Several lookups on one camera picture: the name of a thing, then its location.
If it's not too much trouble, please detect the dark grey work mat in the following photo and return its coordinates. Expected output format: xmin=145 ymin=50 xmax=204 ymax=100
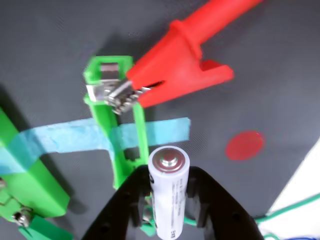
xmin=0 ymin=0 xmax=320 ymax=240

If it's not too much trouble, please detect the green battery holder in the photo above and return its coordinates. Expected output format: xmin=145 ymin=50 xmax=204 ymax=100
xmin=83 ymin=55 xmax=158 ymax=238

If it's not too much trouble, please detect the red alligator clip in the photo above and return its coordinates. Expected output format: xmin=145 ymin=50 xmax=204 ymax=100
xmin=103 ymin=0 xmax=263 ymax=116

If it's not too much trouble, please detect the red round sticker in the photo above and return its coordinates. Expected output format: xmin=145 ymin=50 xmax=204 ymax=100
xmin=225 ymin=129 xmax=266 ymax=161

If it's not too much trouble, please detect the white AA battery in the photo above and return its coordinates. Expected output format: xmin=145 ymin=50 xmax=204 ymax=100
xmin=147 ymin=146 xmax=191 ymax=240

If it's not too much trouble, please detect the blue cable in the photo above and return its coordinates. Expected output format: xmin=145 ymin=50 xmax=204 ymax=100
xmin=287 ymin=234 xmax=320 ymax=240

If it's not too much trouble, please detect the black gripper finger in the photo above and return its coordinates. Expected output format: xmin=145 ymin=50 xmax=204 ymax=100
xmin=82 ymin=166 xmax=153 ymax=240
xmin=186 ymin=166 xmax=265 ymax=240

